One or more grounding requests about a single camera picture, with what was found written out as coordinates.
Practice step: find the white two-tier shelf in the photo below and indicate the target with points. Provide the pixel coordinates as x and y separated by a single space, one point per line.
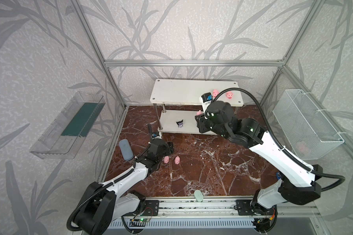
182 93

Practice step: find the pink toy in basket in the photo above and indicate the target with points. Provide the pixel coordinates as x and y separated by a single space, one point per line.
303 148

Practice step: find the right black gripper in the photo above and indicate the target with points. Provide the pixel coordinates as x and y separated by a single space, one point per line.
201 124

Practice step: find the green circuit board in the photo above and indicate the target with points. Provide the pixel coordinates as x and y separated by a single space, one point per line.
139 222

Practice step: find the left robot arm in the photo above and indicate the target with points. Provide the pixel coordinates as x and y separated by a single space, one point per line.
104 202

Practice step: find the pale green oval object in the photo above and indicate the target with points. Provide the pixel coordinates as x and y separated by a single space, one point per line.
198 196

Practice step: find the clear plastic wall bin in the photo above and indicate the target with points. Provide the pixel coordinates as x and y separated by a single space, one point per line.
67 133

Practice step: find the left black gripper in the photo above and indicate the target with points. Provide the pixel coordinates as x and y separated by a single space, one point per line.
168 146

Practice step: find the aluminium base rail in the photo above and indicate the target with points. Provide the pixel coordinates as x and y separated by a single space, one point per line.
223 207

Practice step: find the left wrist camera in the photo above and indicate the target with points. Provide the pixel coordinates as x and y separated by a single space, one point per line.
156 135

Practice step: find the black purple figurine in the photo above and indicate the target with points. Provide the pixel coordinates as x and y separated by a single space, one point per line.
180 124

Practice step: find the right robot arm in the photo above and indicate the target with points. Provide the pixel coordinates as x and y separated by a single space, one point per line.
300 183

